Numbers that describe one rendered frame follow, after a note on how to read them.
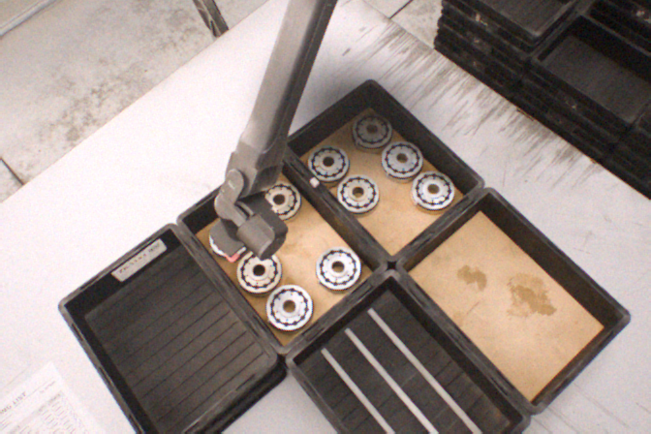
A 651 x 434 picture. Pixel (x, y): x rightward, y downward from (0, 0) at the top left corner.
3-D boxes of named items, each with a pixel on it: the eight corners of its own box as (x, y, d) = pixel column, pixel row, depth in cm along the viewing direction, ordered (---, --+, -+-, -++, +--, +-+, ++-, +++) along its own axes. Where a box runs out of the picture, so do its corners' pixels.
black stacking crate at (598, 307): (388, 282, 134) (392, 266, 124) (478, 206, 142) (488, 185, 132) (518, 422, 120) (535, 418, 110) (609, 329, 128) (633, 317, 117)
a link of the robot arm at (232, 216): (232, 178, 95) (205, 201, 94) (261, 205, 93) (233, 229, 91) (239, 195, 101) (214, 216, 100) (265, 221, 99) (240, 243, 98)
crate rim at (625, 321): (390, 268, 126) (391, 265, 123) (486, 188, 133) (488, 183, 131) (532, 419, 111) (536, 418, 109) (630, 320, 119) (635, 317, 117)
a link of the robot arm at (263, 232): (266, 156, 96) (232, 165, 89) (315, 201, 93) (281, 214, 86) (239, 207, 102) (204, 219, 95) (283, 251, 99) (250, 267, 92)
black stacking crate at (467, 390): (288, 368, 126) (283, 358, 116) (387, 283, 134) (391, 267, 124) (414, 529, 112) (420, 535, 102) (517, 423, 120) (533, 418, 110)
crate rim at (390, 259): (278, 148, 140) (277, 143, 138) (370, 81, 148) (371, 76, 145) (390, 268, 126) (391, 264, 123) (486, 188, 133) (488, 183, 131)
